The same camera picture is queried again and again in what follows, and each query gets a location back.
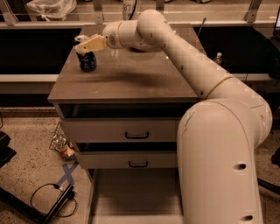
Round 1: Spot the grey drawer cabinet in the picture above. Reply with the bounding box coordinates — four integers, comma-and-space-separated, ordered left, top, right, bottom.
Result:
47, 24, 208, 224

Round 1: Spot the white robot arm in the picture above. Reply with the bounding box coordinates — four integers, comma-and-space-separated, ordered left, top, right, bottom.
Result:
75, 10, 272, 224

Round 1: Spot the blue pepsi can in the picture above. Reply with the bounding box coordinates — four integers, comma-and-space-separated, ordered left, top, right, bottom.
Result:
73, 35, 97, 72

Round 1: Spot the clear water bottle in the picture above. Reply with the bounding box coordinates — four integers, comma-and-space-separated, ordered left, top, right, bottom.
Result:
213, 52, 222, 65

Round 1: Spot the black floor cable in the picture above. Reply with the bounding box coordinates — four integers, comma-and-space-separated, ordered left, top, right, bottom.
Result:
30, 183, 79, 219

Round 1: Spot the open bottom drawer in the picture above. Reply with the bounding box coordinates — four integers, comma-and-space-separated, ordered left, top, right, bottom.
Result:
87, 168, 183, 224

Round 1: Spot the clear plastic bag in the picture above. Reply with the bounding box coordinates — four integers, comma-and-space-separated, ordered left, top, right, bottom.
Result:
26, 0, 77, 21

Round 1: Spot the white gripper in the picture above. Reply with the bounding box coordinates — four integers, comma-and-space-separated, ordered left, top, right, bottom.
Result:
74, 22, 121, 54

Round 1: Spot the wire basket with trash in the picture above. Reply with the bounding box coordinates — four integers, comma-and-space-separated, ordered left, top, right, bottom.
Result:
49, 123, 76, 161

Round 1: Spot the black floor stand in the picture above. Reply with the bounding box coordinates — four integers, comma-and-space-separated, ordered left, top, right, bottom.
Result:
0, 184, 75, 224

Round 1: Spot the top drawer with handle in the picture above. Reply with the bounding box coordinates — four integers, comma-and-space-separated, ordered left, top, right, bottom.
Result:
60, 119, 177, 143

